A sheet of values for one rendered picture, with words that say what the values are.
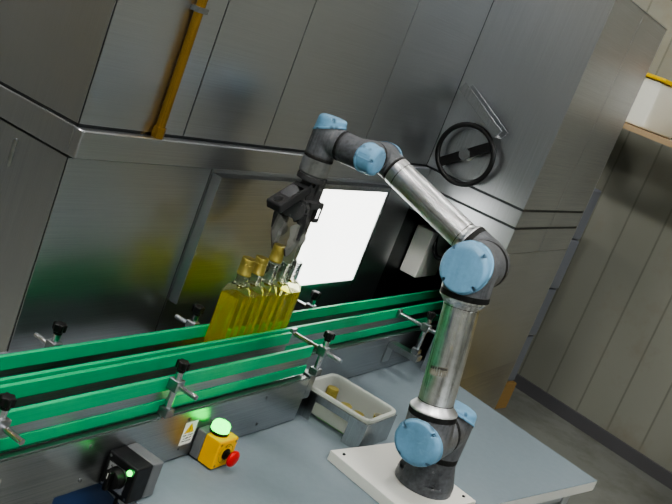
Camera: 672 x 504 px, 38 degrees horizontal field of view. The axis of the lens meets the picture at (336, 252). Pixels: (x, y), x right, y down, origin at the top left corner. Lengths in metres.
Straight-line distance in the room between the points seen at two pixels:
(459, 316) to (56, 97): 0.98
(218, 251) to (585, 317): 3.85
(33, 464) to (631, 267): 4.52
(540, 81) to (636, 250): 2.82
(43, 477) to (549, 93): 2.00
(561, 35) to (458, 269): 1.23
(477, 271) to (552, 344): 3.98
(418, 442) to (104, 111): 1.01
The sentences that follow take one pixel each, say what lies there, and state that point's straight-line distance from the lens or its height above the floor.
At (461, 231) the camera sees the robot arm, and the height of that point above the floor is 1.40.
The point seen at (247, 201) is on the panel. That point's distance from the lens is 2.46.
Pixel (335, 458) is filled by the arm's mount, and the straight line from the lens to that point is 2.47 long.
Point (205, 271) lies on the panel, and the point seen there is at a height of 1.07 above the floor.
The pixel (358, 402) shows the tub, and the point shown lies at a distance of 2.75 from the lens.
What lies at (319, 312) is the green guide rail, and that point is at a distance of 2.86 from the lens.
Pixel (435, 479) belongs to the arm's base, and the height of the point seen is 0.82.
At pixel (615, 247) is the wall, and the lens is 5.96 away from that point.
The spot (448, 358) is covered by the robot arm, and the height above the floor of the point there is 1.15.
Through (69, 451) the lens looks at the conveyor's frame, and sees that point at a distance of 1.92.
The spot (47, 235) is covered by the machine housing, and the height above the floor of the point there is 1.16.
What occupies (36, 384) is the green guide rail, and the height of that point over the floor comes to 0.96.
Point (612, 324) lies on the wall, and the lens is 5.95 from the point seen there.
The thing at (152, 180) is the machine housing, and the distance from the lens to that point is 2.20.
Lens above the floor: 1.80
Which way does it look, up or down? 14 degrees down
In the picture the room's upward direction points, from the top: 21 degrees clockwise
